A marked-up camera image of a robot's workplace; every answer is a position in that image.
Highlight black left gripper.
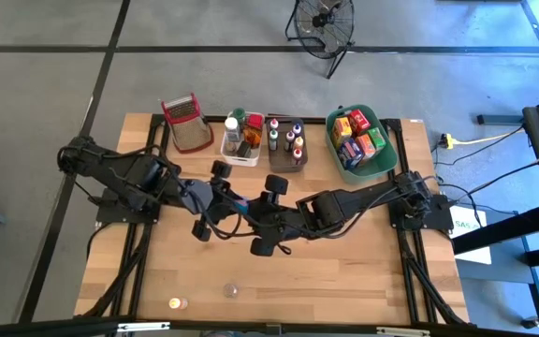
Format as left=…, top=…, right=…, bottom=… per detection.
left=180, top=159, right=250, bottom=242

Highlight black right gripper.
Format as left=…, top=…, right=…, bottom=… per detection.
left=249, top=173, right=308, bottom=257

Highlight Mini Wheats cereal box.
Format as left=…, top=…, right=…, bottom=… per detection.
left=243, top=126, right=264, bottom=150

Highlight yellow Corn Pops box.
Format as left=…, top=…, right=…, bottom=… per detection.
left=332, top=116, right=354, bottom=151

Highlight red cereal box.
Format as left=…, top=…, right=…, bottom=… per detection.
left=347, top=109, right=372, bottom=137

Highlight white plastic bin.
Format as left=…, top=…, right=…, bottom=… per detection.
left=220, top=110, right=266, bottom=169

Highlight grey translucent plastic bin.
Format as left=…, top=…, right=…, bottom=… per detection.
left=266, top=116, right=309, bottom=173

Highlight red metal box grater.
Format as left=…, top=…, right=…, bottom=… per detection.
left=161, top=92, right=215, bottom=154

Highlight green plastic bin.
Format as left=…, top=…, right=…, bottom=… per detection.
left=324, top=103, right=400, bottom=185

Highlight black floor fan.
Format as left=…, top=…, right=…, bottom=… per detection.
left=284, top=0, right=357, bottom=80

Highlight white paper sheet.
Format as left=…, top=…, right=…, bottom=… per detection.
left=450, top=205, right=493, bottom=266

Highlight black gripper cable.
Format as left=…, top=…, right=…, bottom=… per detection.
left=273, top=205, right=359, bottom=256
left=201, top=205, right=243, bottom=241

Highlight silver metal bracket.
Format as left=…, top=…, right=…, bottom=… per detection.
left=116, top=321, right=171, bottom=334
left=375, top=326, right=432, bottom=337

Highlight black aluminium table frame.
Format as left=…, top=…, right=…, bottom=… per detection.
left=75, top=113, right=473, bottom=329

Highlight yellow floor cable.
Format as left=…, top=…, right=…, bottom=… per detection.
left=451, top=131, right=507, bottom=146

